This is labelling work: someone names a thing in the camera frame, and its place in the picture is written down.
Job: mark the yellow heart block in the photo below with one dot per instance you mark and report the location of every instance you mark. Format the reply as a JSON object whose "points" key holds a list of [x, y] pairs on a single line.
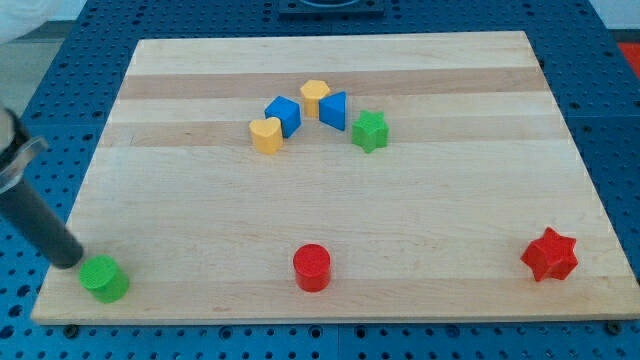
{"points": [[266, 135]]}

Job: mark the red star block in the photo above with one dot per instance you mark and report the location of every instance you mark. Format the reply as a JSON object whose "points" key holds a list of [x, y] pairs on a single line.
{"points": [[551, 256]]}

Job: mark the light wooden board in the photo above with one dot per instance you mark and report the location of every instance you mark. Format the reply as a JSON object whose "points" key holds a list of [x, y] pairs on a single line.
{"points": [[430, 228]]}

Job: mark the green cylinder block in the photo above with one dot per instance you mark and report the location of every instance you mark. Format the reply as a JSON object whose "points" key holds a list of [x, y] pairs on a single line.
{"points": [[104, 279]]}

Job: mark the yellow hexagon block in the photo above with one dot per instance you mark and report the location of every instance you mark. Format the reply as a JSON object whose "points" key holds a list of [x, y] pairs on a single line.
{"points": [[312, 92]]}

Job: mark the blue cube block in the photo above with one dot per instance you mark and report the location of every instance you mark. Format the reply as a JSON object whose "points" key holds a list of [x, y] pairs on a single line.
{"points": [[288, 112]]}

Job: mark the red cylinder block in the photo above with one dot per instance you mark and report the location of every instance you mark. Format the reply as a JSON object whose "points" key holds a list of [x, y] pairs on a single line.
{"points": [[312, 266]]}

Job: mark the clear plastic tool collar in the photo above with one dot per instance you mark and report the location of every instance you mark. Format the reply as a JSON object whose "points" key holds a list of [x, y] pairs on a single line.
{"points": [[18, 148]]}

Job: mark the blue triangle block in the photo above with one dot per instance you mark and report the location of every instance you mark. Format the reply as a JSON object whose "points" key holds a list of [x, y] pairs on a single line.
{"points": [[333, 110]]}

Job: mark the green star block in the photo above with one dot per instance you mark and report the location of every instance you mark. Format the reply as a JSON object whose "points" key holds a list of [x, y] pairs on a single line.
{"points": [[370, 131]]}

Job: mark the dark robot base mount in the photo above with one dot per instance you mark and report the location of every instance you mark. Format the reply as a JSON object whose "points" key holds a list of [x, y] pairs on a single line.
{"points": [[290, 8]]}

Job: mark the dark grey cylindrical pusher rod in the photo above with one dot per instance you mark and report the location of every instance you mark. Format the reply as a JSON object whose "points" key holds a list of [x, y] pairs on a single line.
{"points": [[27, 211]]}

